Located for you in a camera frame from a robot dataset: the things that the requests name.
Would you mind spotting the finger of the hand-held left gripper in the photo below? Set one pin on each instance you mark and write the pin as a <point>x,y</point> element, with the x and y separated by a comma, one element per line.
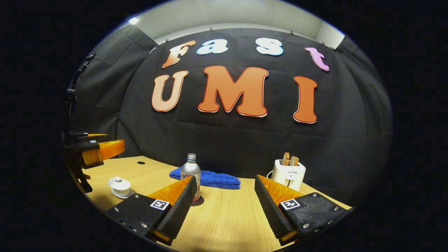
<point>110,149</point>
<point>96,136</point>

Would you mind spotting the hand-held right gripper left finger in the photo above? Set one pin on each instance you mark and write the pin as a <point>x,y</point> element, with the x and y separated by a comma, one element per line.
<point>180,210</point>

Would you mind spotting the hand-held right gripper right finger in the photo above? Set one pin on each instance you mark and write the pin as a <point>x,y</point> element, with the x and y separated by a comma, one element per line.
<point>271,217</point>

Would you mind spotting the dark round coaster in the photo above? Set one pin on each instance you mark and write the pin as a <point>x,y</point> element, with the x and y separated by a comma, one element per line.
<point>202,201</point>

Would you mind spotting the white teacup lid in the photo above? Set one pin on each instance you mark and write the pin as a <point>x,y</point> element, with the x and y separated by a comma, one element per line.
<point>119,182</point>

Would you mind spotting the silver water bottle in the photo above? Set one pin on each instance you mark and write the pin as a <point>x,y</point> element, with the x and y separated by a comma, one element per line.
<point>190,171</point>

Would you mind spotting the white toaster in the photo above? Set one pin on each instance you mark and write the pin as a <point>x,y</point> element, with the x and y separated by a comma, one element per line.
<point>288,176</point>

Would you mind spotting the blue folded towel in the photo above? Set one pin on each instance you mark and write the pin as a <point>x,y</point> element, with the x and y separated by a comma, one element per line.
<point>217,179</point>

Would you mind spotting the white saucer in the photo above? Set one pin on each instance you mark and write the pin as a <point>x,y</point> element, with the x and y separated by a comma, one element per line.
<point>124,197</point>

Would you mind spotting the bright ceiling light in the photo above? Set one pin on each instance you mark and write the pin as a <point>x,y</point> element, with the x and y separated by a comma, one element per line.
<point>133,20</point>

